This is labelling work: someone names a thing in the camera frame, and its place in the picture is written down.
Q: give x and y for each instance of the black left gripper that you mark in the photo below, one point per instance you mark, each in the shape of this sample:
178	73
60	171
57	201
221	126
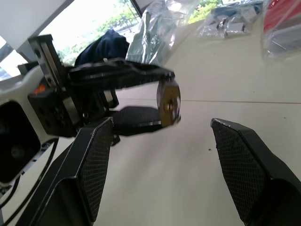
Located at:
54	110

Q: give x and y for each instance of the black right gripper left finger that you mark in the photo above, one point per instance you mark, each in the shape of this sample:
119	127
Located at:
77	179

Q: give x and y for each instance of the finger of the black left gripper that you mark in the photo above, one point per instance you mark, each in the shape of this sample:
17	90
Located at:
136	120

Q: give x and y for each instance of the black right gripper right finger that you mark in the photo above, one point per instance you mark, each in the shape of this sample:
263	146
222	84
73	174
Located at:
249	174

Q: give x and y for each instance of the brass padlock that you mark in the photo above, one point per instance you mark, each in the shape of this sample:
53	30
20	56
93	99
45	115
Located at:
170	100

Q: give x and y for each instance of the dark blue cloth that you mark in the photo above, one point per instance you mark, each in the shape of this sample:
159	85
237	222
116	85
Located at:
105	48

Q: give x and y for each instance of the clear crumpled plastic bag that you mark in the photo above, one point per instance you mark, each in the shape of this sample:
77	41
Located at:
155	33

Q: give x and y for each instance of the plastic bag with blue parts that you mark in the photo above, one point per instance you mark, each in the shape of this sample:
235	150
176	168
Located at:
231	20

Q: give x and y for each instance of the clear bag with red item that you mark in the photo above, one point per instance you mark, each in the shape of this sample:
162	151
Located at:
282	26

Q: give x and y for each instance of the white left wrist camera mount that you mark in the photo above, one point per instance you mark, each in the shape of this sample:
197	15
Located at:
16	90

